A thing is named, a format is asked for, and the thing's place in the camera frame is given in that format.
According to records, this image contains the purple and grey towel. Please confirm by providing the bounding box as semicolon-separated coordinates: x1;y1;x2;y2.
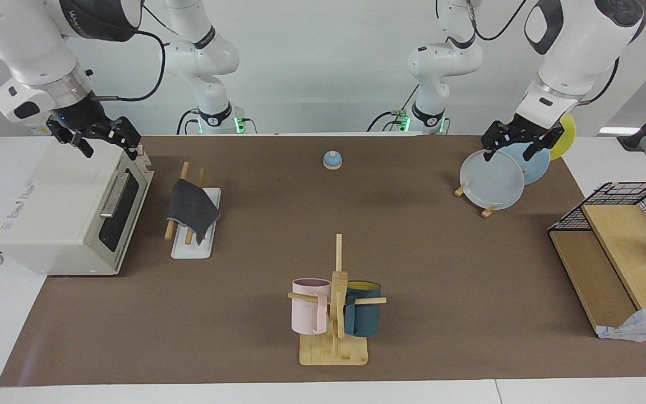
166;178;221;246

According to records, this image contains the wooden plate rack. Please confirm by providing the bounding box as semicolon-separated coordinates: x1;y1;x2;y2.
454;185;497;219

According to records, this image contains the white wooden towel rack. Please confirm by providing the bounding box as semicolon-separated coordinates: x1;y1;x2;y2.
164;162;222;260

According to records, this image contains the light blue plate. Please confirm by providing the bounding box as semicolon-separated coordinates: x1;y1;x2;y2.
497;140;551;185

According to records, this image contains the grey plate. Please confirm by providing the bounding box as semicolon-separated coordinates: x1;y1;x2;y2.
460;149;525;210

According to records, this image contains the yellow plate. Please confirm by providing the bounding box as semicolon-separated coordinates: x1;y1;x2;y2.
547;114;576;160

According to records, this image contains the cream toaster oven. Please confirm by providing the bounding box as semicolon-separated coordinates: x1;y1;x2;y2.
0;130;154;276

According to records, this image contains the wooden two-tier shelf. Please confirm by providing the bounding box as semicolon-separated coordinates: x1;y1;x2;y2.
550;194;646;337

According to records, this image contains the brown table mat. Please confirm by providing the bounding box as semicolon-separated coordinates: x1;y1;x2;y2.
0;135;646;387

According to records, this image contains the white marbled sheet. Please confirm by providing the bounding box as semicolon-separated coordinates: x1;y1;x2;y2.
597;302;646;343

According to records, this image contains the dark green mug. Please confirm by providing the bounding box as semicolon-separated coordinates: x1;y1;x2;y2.
344;280;382;338

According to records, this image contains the pink mug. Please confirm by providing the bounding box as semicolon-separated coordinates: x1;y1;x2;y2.
292;278;332;336

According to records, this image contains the wooden mug tree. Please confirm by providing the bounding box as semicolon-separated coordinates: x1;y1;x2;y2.
288;233;387;366

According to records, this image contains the black base cable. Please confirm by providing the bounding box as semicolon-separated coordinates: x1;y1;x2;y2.
176;108;200;135
367;83;419;133

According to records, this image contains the black wire basket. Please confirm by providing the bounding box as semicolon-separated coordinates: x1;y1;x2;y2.
547;181;646;242

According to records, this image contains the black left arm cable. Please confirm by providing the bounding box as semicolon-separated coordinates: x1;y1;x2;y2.
435;0;646;107

